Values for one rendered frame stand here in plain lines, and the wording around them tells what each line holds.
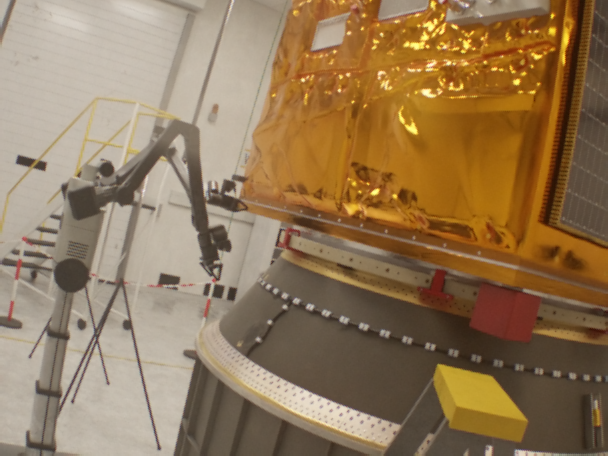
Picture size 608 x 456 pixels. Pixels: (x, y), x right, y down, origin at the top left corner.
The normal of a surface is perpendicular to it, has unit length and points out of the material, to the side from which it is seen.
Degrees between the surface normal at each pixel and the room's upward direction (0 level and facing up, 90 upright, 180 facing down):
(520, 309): 90
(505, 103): 96
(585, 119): 90
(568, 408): 62
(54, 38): 90
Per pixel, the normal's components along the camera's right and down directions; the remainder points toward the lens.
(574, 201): 0.46, 0.11
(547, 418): 0.26, -0.43
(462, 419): -0.15, -0.05
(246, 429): -0.73, -0.20
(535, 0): -0.85, -0.22
